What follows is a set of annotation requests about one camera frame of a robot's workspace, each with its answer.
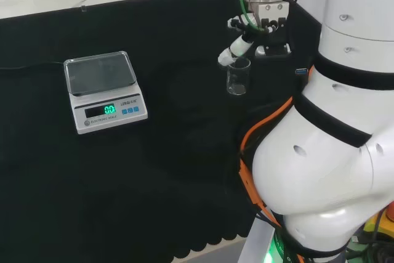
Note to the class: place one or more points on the yellow stop button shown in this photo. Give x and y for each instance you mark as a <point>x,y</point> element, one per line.
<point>381,223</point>

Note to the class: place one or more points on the small clear glass beaker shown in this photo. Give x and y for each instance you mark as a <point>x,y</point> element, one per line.
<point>238,87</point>

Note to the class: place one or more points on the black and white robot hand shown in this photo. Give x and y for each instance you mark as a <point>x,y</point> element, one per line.
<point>274,38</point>

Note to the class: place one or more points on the black bench cloth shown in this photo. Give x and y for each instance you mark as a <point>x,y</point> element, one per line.
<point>123,183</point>

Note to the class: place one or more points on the white electronic balance steel pan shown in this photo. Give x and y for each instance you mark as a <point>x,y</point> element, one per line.
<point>101,75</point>

